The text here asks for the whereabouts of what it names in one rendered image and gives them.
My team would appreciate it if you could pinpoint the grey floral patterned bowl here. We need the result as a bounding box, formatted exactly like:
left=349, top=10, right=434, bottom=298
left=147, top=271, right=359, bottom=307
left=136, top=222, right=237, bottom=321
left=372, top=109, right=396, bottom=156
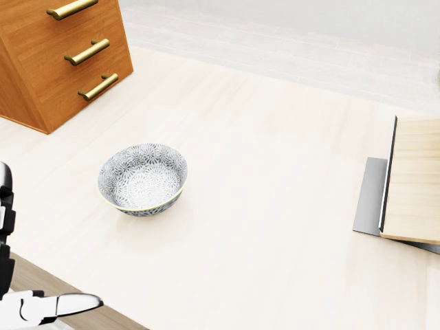
left=97, top=143, right=189, bottom=217

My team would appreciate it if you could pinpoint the small wooden drawer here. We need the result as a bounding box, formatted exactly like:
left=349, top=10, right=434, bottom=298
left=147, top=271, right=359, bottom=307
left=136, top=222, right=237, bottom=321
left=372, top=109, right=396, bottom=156
left=32, top=50, right=135, bottom=135

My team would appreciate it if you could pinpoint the medium wooden drawer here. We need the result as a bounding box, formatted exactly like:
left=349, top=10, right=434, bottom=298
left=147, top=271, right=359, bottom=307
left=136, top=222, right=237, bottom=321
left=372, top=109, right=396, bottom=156
left=16, top=23, right=131, bottom=101

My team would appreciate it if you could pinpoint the wooden cabinet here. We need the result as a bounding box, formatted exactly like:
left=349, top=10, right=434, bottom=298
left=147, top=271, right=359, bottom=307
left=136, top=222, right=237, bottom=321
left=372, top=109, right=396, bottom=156
left=0, top=0, right=135, bottom=135

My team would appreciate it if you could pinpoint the large wooden drawer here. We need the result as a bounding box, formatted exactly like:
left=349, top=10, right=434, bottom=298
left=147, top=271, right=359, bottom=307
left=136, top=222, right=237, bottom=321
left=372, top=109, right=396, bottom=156
left=0, top=0, right=125, bottom=65

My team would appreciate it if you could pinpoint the short brass drawer handle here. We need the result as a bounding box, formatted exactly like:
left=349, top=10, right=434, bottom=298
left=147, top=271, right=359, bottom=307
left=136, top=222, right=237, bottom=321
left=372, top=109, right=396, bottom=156
left=77, top=73, right=120, bottom=102

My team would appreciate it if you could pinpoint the medium brass drawer handle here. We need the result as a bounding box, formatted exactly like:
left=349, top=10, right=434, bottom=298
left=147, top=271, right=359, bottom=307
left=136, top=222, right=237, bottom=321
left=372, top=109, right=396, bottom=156
left=63, top=38, right=111, bottom=67

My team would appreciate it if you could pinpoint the long brass drawer handle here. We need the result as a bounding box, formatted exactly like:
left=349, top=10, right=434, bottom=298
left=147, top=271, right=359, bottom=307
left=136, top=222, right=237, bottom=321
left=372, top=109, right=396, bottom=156
left=46, top=0, right=100, bottom=21

